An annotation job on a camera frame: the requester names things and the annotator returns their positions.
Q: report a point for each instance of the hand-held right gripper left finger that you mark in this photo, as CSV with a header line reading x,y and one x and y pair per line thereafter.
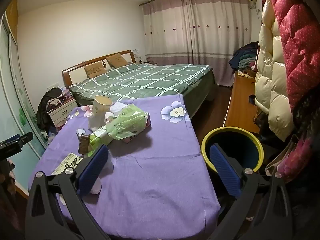
x,y
93,170

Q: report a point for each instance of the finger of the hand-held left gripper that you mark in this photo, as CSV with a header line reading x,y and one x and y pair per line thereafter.
x,y
15,143

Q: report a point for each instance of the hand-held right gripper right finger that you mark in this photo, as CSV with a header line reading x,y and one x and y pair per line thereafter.
x,y
225,172

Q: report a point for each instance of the small clear plastic cup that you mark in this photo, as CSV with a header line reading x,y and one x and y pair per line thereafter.
x,y
108,165

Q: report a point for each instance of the yellow rimmed trash bin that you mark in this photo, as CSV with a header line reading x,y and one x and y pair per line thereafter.
x,y
240,152

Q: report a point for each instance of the printed box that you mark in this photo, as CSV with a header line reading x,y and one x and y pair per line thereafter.
x,y
66,163

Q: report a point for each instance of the white and green bottle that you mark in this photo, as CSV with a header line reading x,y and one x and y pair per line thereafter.
x,y
98,137

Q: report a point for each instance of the white tissue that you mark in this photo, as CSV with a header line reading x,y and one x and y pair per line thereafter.
x,y
116,107
80,131

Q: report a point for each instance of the white paper cup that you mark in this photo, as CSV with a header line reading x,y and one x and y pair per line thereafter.
x,y
96,122

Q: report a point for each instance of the green plastic bag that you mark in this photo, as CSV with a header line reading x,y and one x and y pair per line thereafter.
x,y
127,122

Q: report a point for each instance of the pink carton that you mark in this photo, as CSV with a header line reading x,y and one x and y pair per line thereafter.
x,y
149,122

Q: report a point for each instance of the sliding wardrobe door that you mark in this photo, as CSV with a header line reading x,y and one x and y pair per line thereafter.
x,y
15,92

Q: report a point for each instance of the white nightstand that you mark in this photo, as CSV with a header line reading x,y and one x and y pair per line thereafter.
x,y
60,113

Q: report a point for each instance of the purple floral tablecloth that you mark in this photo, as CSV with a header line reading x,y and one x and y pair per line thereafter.
x,y
155,167

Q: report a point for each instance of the wooden cabinet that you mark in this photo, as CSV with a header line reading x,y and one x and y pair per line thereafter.
x,y
241,100

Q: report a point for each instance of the pink hanging garment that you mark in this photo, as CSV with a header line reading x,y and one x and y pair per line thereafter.
x,y
300,155

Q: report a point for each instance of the wooden bed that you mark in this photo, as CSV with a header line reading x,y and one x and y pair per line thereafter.
x,y
77,75

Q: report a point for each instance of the brown pillow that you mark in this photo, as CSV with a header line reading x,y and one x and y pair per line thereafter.
x,y
94,69
117,60

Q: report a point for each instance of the green plaid duvet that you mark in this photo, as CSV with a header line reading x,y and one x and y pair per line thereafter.
x,y
150,80

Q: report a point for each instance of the pile of folded clothes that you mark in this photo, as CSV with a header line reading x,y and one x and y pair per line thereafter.
x,y
243,57

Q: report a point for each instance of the pink and white curtain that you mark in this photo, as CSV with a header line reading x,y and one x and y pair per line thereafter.
x,y
200,30

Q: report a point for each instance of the red dotted puffer jacket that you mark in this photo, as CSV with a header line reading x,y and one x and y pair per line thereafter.
x,y
300,42

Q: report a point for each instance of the white wall socket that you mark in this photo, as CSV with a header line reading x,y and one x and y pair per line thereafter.
x,y
53,85

